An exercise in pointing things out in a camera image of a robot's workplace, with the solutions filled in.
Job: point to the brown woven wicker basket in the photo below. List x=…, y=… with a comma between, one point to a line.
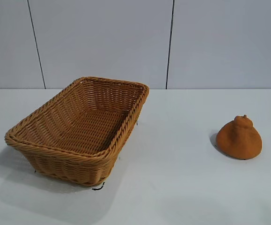
x=79, y=122

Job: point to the bumpy orange fruit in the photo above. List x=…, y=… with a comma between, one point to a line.
x=239, y=143

